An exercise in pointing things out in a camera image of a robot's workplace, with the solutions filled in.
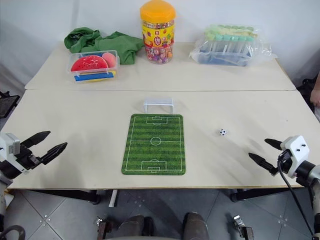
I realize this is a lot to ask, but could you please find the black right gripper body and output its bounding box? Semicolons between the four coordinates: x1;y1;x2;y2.
275;149;294;175

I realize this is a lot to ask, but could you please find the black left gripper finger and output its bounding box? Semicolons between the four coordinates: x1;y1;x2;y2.
19;130;52;150
37;142;69;166

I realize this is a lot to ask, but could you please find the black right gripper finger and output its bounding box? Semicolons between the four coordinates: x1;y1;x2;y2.
264;138;284;151
248;152;279;177

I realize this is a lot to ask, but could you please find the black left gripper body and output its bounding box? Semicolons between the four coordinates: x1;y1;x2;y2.
14;146;42;172

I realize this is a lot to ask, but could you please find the green soccer field mat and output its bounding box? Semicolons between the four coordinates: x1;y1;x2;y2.
121;113;188;176

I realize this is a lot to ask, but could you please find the black table leg bar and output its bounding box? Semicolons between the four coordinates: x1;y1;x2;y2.
23;189;102;205
229;186;300;203

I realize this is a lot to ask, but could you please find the black stand base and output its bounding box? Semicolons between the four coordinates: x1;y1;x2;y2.
0;90;21;120

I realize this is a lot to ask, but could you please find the metal caster wheel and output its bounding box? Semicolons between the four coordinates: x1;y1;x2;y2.
231;214;255;240
94;216;114;240

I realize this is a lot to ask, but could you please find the black chair part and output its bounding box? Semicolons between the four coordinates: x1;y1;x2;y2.
296;78;316;92

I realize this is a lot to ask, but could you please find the white table leg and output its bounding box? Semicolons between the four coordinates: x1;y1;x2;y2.
108;189;119;208

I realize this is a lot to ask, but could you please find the clear plastic storage box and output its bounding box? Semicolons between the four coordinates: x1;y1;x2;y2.
65;49;121;85

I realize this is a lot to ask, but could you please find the blue flat toy block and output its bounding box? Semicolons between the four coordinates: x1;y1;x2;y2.
73;72;115;82

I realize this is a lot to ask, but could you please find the red watermelon slice toy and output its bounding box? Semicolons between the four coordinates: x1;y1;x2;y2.
70;55;109;74

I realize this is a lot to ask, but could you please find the dark rounded shape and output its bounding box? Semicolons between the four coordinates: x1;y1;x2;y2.
116;214;156;240
183;211;210;240

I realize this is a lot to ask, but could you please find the yellow flat toy piece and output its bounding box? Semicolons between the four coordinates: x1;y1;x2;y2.
81;70;118;84

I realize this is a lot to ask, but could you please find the bagged test tube rack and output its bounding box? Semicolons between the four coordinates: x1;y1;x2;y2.
188;23;279;68

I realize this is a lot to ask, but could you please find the pink round toy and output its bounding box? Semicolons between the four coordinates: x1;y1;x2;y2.
102;51;118;68

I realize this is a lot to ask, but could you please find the crumpled green cloth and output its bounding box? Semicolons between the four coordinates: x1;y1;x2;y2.
63;26;146;66

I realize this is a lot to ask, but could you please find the candy jar with orange lid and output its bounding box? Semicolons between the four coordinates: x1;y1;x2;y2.
139;0;178;65

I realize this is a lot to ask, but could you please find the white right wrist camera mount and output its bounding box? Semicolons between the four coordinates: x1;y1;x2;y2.
279;135;311;179

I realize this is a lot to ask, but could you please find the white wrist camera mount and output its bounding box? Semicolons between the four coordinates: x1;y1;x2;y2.
279;135;311;179
0;132;31;174

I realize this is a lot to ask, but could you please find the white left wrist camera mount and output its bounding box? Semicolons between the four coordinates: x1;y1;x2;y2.
0;132;31;174

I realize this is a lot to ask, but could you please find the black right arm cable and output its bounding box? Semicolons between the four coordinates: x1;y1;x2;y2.
276;152;316;240

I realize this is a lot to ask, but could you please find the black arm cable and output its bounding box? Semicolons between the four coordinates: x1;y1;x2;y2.
276;152;316;240
0;224;26;240

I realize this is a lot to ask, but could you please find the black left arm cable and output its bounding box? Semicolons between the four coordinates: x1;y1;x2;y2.
0;224;26;240

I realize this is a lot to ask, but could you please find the small white goal frame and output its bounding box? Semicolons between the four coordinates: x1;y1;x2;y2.
142;97;175;115

